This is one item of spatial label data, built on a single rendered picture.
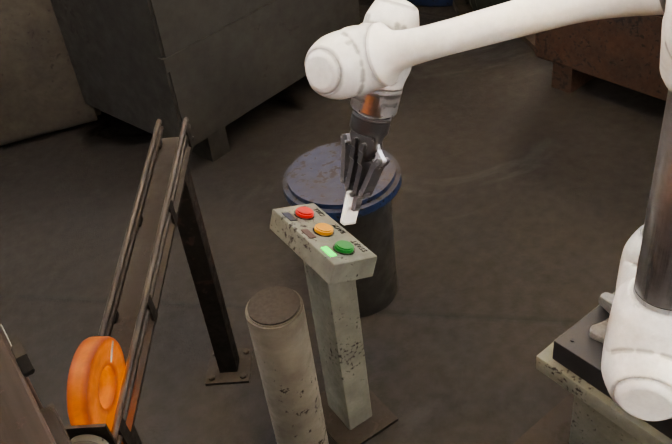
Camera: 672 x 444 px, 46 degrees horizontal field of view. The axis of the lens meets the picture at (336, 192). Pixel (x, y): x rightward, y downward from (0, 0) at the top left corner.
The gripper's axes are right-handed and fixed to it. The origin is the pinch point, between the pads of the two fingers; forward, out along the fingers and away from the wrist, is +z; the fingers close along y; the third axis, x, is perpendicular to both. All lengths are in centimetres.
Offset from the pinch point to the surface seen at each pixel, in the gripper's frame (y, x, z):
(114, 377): 11, -51, 19
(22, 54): -198, -7, 36
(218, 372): -40, 2, 72
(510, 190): -47, 111, 33
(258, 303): -5.7, -13.9, 23.4
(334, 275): 4.7, -4.5, 12.1
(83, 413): 18, -59, 17
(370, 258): 4.6, 4.0, 9.7
